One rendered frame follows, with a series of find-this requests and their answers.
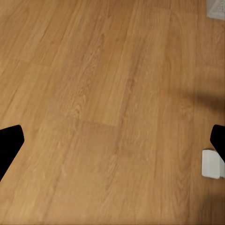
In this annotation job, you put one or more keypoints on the desk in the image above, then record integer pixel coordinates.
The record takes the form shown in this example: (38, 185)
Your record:
(213, 165)

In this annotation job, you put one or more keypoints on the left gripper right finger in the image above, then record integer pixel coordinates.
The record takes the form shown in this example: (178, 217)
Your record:
(217, 139)

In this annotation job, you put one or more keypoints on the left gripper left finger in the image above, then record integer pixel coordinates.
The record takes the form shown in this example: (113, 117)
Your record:
(11, 140)

